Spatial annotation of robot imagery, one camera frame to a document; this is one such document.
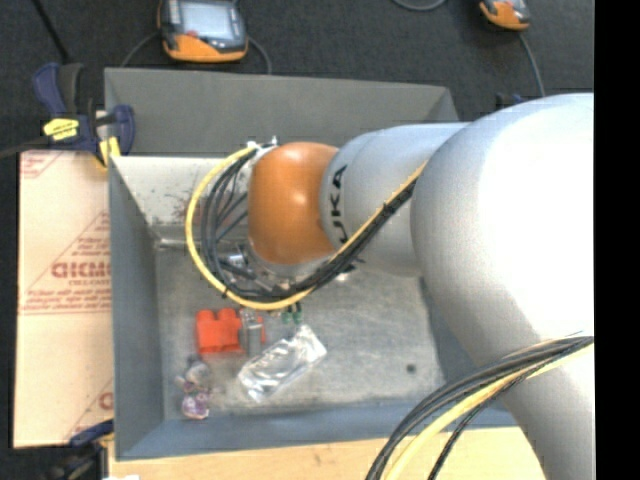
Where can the brown cardboard board red print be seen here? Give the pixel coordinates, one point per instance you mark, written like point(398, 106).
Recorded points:
point(60, 348)

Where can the grey metal bin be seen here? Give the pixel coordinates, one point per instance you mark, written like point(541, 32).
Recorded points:
point(360, 333)

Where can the purple clear sunglasses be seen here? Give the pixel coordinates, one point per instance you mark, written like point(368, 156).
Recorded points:
point(194, 393)

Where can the clear plastic bottle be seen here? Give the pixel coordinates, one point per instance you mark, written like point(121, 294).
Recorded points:
point(280, 365)

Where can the orange-red toy brick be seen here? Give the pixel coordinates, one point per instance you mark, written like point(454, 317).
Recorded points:
point(217, 332)

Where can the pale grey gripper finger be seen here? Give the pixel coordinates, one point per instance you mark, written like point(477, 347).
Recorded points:
point(255, 340)
point(245, 324)

